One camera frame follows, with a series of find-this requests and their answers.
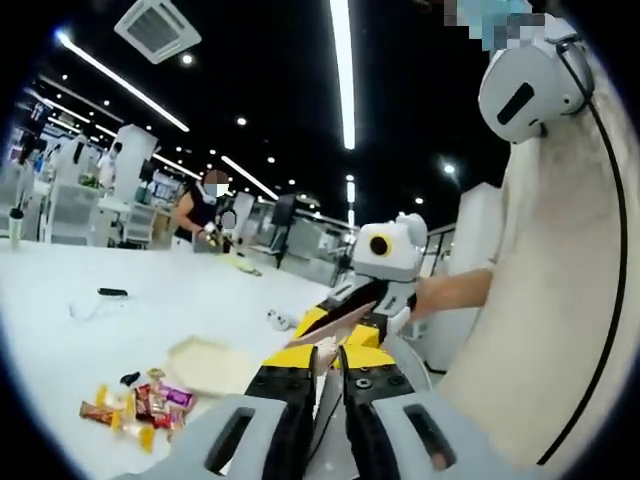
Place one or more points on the white mesh office chair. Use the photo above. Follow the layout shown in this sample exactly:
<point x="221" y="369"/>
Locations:
<point x="72" y="215"/>

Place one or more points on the group of round ceiling spotlights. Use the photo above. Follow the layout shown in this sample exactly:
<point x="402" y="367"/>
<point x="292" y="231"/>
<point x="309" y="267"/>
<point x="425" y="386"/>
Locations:
<point x="187" y="59"/>

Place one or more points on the black oblong device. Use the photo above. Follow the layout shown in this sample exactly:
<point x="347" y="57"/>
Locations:
<point x="112" y="291"/>

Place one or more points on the pile of food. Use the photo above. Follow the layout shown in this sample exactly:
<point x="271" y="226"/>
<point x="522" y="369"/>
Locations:
<point x="145" y="405"/>

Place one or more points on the long ceiling light strip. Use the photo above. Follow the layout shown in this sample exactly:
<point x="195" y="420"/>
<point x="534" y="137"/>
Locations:
<point x="250" y="178"/>
<point x="125" y="82"/>
<point x="342" y="75"/>

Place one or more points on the white worn device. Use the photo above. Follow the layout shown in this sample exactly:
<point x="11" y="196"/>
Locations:
<point x="530" y="95"/>

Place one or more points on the white cup with dark lid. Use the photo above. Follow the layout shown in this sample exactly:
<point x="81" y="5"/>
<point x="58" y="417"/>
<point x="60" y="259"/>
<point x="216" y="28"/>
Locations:
<point x="16" y="227"/>

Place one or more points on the yellow cloth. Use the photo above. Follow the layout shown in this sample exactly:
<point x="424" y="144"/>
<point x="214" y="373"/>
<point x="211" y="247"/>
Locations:
<point x="245" y="266"/>

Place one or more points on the beige hexagonal container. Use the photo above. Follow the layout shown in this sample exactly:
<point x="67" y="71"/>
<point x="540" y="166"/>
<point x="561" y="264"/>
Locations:
<point x="210" y="365"/>

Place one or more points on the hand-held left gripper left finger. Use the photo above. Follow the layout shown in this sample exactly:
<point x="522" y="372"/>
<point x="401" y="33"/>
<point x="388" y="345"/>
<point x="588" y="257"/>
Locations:
<point x="295" y="430"/>

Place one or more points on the black food piece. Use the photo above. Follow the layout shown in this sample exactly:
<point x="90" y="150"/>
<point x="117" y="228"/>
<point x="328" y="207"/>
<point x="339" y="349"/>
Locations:
<point x="131" y="377"/>

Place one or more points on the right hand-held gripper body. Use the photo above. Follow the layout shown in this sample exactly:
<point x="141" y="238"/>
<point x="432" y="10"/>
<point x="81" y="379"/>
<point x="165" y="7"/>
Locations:
<point x="395" y="255"/>

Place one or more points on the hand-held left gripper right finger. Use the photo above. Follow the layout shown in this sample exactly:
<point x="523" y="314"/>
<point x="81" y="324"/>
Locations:
<point x="365" y="430"/>

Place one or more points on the ceiling air vent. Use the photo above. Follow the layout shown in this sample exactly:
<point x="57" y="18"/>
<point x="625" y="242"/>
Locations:
<point x="157" y="30"/>

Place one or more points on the operator in beige shirt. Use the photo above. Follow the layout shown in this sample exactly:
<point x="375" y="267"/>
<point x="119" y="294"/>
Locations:
<point x="550" y="300"/>

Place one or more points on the white controller with black dots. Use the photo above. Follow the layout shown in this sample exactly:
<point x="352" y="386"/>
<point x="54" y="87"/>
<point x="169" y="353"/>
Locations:
<point x="281" y="319"/>

